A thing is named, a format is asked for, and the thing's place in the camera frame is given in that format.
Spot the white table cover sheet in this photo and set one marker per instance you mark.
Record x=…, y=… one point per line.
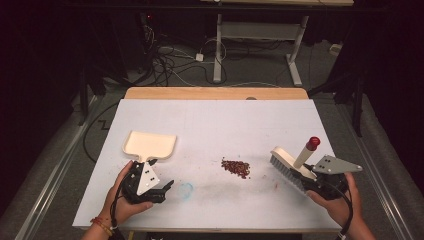
x=206, y=123

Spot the aluminium floor rail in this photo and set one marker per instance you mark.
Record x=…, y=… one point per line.
x=376, y=176
x=56, y=176

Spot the scatter of red beans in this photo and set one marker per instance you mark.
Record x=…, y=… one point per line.
x=237, y=167

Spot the grey round table grommet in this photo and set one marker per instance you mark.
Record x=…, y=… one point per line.
x=251, y=98

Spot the white power strip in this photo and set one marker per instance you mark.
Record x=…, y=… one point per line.
x=335, y=49

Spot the white power adapter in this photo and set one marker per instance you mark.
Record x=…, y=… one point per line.
x=199, y=57

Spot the person's right hand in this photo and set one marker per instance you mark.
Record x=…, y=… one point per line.
x=343, y=210

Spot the white metal desk frame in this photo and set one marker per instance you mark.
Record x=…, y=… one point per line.
x=260, y=31

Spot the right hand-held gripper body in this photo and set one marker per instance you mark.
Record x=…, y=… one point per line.
x=333, y=166

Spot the cream brush with red tip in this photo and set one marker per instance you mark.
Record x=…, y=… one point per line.
x=283, y=156

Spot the person's left hand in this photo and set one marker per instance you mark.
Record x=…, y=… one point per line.
x=121, y=210

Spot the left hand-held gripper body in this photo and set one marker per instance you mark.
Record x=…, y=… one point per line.
x=148, y=181

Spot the black metal stand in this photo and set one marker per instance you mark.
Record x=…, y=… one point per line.
x=358, y=100
x=83, y=96

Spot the cream plastic dustpan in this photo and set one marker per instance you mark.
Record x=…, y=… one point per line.
x=150, y=145

